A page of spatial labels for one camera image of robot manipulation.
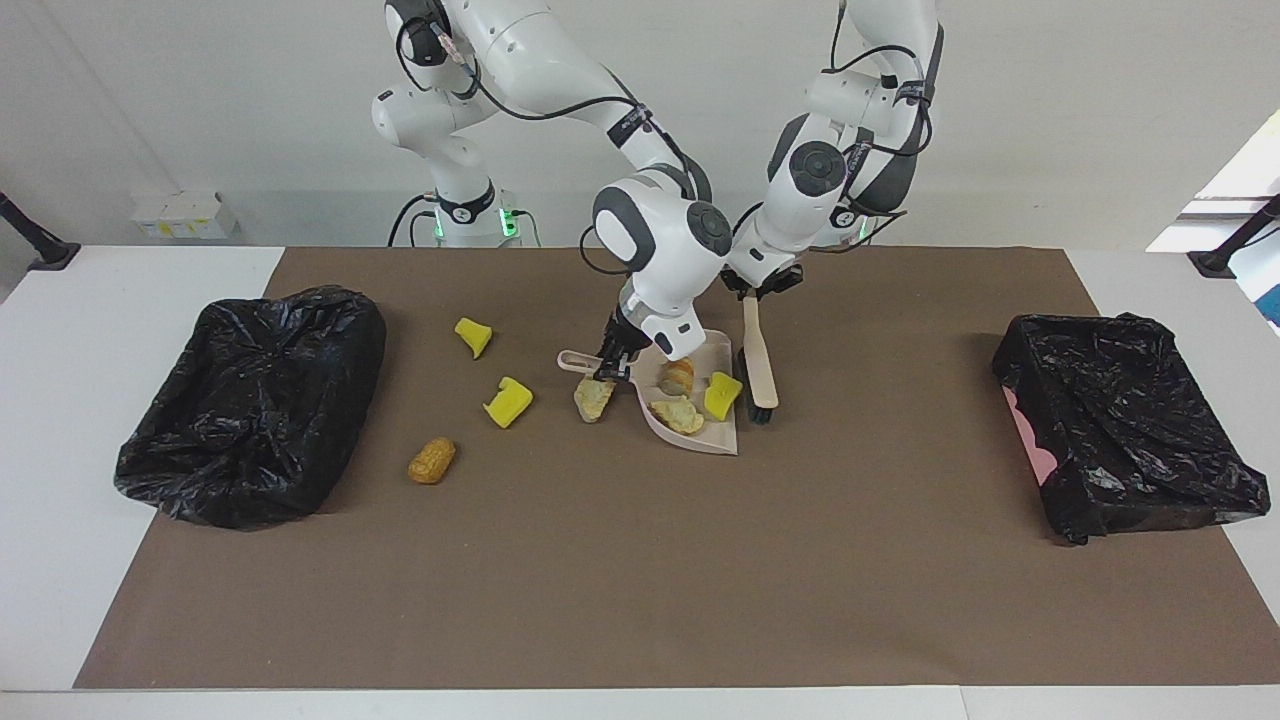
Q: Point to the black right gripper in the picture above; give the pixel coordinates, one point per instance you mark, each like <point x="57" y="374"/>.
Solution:
<point x="628" y="335"/>

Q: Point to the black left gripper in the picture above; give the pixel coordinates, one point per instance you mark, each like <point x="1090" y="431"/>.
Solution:
<point x="762" y="280"/>

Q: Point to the greenish beige bread chunk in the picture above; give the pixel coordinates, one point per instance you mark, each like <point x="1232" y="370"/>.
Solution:
<point x="594" y="400"/>

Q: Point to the orange striped bread piece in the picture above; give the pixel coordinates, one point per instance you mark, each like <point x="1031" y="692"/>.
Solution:
<point x="678" y="380"/>

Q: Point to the pale beige bread chunk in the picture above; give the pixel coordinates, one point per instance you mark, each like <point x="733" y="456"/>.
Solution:
<point x="678" y="415"/>

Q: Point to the beige hand brush black bristles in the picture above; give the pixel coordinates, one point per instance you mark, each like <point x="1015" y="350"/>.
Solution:
<point x="757" y="360"/>

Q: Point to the yellow sponge chunk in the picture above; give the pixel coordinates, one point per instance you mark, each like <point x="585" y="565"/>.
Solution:
<point x="722" y="396"/>

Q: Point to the yellow notched sponge piece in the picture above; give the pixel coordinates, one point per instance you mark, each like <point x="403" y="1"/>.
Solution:
<point x="508" y="402"/>

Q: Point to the beige plastic dustpan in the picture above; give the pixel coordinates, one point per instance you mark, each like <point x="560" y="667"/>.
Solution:
<point x="715" y="441"/>

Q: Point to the yellow sponge wedge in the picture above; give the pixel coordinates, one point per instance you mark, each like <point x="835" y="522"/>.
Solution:
<point x="474" y="337"/>

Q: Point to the brown croquette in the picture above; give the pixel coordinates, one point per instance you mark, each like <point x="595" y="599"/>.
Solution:
<point x="432" y="461"/>

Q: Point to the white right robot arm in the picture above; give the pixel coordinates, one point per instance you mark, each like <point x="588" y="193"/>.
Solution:
<point x="520" y="50"/>

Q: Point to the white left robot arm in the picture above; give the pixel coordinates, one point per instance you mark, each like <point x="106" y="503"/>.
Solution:
<point x="815" y="170"/>

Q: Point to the bin wrapped in black bag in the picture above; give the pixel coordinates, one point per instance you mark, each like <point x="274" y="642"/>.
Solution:
<point x="250" y="420"/>

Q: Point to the pink bin with black bag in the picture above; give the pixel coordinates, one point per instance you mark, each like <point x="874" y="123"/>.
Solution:
<point x="1120" y="420"/>

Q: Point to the brown paper table mat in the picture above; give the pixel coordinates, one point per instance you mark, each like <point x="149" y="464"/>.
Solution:
<point x="640" y="560"/>

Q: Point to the white side table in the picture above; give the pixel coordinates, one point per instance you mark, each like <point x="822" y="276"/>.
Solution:
<point x="1240" y="170"/>

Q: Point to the black camera stand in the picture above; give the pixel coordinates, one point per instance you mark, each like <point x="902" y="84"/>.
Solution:
<point x="45" y="250"/>
<point x="1215" y="262"/>

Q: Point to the white wall outlet box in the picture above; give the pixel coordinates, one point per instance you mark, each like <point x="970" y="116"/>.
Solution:
<point x="185" y="215"/>

